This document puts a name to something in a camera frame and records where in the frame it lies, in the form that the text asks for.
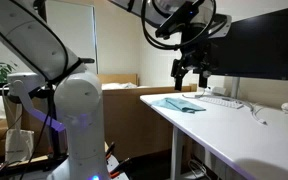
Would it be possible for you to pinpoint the small white round figurine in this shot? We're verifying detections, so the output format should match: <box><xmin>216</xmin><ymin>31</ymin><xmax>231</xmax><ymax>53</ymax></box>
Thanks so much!
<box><xmin>281</xmin><ymin>102</ymin><xmax>288</xmax><ymax>114</ymax></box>

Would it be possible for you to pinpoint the white desk leg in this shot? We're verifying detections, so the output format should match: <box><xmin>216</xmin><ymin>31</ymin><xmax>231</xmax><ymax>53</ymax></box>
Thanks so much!
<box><xmin>170</xmin><ymin>126</ymin><xmax>183</xmax><ymax>180</ymax></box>

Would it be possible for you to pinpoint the white tote bag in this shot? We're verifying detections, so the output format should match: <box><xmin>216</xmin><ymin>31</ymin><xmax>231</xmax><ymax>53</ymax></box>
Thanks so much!
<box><xmin>5</xmin><ymin>129</ymin><xmax>34</xmax><ymax>162</ymax></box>

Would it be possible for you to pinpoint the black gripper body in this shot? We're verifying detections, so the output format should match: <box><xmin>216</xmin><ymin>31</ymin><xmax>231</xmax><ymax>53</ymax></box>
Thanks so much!
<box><xmin>178</xmin><ymin>42</ymin><xmax>212</xmax><ymax>73</ymax></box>

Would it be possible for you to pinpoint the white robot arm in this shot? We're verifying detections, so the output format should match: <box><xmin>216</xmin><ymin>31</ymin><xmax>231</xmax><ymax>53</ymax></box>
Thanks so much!
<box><xmin>0</xmin><ymin>0</ymin><xmax>232</xmax><ymax>180</ymax></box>

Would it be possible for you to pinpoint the white camera stand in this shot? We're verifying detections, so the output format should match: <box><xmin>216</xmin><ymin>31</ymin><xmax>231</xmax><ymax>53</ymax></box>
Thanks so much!
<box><xmin>7</xmin><ymin>72</ymin><xmax>65</xmax><ymax>132</ymax></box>

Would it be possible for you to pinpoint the white keyboard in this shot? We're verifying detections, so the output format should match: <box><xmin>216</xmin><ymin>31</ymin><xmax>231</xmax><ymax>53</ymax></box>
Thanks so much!
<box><xmin>199</xmin><ymin>96</ymin><xmax>243</xmax><ymax>109</ymax></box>

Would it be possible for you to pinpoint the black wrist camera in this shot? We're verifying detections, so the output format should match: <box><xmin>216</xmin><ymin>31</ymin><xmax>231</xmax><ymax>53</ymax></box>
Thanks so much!
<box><xmin>155</xmin><ymin>1</ymin><xmax>196</xmax><ymax>38</ymax></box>

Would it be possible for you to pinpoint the white power strip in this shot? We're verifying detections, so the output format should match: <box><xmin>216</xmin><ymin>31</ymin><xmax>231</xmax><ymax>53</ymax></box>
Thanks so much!
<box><xmin>205</xmin><ymin>86</ymin><xmax>227</xmax><ymax>96</ymax></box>

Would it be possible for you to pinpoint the green potted plant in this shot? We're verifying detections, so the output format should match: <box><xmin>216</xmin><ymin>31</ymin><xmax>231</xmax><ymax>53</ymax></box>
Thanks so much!
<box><xmin>0</xmin><ymin>62</ymin><xmax>18</xmax><ymax>83</ymax></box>

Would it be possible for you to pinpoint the teal terry towel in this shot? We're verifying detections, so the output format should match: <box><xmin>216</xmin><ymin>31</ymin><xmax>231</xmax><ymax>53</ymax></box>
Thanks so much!
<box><xmin>151</xmin><ymin>98</ymin><xmax>205</xmax><ymax>113</ymax></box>

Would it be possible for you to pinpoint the white cable on table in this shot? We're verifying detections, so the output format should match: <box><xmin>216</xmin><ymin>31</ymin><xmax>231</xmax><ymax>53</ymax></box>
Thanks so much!
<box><xmin>243</xmin><ymin>101</ymin><xmax>269</xmax><ymax>126</ymax></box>

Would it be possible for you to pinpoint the large black monitor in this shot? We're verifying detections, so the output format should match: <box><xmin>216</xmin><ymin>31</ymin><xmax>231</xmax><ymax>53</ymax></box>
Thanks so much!
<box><xmin>212</xmin><ymin>8</ymin><xmax>288</xmax><ymax>80</ymax></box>

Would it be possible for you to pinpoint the black vertical pole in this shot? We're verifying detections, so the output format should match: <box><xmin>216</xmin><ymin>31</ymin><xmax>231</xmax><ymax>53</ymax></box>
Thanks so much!
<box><xmin>33</xmin><ymin>0</ymin><xmax>47</xmax><ymax>21</ymax></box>

